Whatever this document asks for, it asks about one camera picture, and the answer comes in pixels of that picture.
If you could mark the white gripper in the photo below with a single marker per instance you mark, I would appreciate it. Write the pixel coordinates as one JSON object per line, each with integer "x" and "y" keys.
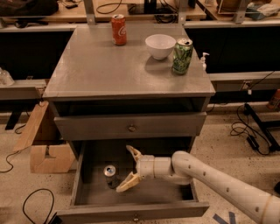
{"x": 146, "y": 166}

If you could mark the silver blue redbull can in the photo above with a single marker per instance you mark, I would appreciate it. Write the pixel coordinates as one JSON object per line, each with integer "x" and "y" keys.
{"x": 110, "y": 173}

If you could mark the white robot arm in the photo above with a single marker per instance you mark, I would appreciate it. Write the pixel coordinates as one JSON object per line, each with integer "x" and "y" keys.
{"x": 181, "y": 167}

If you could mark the open grey middle drawer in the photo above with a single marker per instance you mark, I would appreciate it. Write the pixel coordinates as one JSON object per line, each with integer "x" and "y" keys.
{"x": 93, "y": 201}

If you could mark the grey top drawer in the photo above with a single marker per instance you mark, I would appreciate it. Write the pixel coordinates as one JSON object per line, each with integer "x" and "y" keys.
{"x": 99, "y": 127}

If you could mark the grey drawer cabinet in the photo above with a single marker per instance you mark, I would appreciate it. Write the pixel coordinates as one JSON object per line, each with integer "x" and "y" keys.
{"x": 94, "y": 77}

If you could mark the green soda can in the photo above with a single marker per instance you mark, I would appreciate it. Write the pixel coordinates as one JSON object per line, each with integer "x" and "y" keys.
{"x": 182, "y": 55}

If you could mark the orange soda can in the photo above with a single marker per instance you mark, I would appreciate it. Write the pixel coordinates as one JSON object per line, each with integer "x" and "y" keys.
{"x": 119, "y": 29}

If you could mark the wooden block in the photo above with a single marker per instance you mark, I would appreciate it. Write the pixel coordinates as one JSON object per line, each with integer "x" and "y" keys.
{"x": 45, "y": 159}

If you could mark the wooden plank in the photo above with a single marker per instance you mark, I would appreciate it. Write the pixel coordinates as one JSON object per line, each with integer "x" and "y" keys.
{"x": 32, "y": 126}

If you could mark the white bowl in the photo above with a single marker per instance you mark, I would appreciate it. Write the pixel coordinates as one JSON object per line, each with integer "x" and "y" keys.
{"x": 160, "y": 46}

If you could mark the white pump bottle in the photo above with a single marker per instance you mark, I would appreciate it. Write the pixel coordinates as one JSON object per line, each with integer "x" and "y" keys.
{"x": 203, "y": 60}

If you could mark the orange bottle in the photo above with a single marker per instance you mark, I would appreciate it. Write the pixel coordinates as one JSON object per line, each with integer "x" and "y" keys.
{"x": 274, "y": 102}

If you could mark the clear plastic object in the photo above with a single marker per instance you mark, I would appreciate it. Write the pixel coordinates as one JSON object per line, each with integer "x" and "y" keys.
{"x": 5, "y": 78}

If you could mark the black bag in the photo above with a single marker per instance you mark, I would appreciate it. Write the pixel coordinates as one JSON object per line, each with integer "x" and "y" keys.
{"x": 26, "y": 8}

